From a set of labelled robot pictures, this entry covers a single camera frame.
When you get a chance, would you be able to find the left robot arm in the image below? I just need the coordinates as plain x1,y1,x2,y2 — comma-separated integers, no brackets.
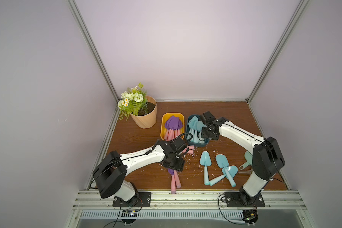
93,137,189,201

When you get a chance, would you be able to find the green plant with white flowers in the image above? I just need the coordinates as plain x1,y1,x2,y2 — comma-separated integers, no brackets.
117,83,149,120

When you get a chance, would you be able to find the right black cable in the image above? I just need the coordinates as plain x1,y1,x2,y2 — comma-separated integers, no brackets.
217,194,258,226

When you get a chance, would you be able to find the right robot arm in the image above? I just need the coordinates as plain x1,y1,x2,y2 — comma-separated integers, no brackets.
200,112,286,198

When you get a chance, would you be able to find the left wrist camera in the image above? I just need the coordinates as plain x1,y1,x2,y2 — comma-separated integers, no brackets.
169,133,193,154

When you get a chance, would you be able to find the black cable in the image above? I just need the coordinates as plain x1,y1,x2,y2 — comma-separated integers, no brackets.
217,194,258,226
102,196,143,228

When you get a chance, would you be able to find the dark teal storage box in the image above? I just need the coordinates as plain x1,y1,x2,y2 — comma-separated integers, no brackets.
186,115,209,148

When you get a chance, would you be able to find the yellow storage box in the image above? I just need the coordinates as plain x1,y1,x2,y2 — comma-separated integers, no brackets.
160,113,185,141

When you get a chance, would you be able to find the beige flower pot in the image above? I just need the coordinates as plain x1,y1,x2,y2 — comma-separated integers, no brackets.
131,96,157,129

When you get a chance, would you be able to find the left black cable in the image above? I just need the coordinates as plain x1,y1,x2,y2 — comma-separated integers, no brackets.
102,196,143,228

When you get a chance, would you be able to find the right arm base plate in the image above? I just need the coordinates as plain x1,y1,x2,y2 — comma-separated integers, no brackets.
224,192,266,208

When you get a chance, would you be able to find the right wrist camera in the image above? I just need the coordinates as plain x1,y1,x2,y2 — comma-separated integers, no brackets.
200,111,216,126

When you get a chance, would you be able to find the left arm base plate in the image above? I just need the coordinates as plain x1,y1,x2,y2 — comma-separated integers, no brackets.
112,192,151,208

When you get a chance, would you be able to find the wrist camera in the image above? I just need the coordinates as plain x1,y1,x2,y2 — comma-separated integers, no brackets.
200,111,216,126
169,133,193,154

